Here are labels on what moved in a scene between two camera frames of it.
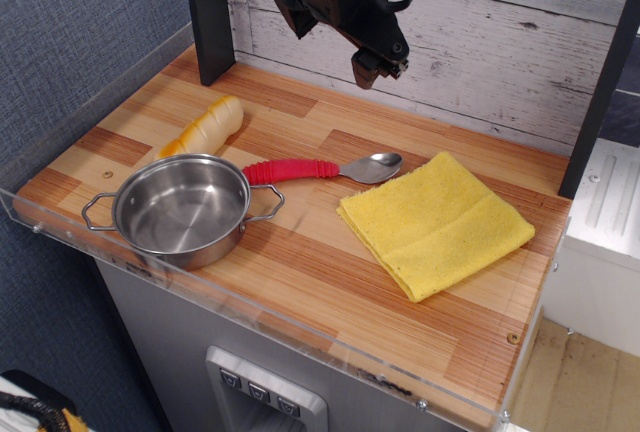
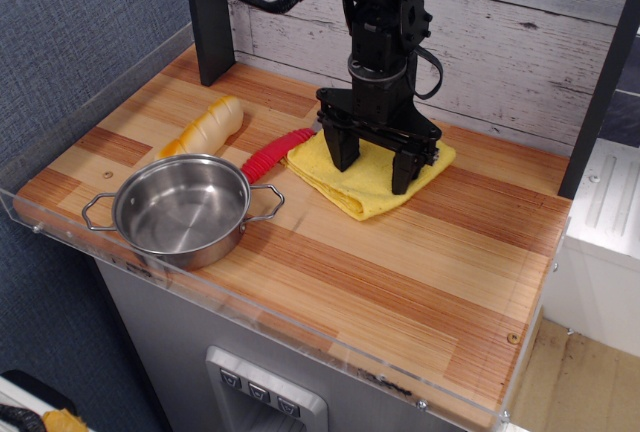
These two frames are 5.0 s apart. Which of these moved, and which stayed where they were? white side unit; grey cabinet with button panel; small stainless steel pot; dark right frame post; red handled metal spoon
Moved: red handled metal spoon
Stayed: grey cabinet with button panel; white side unit; dark right frame post; small stainless steel pot
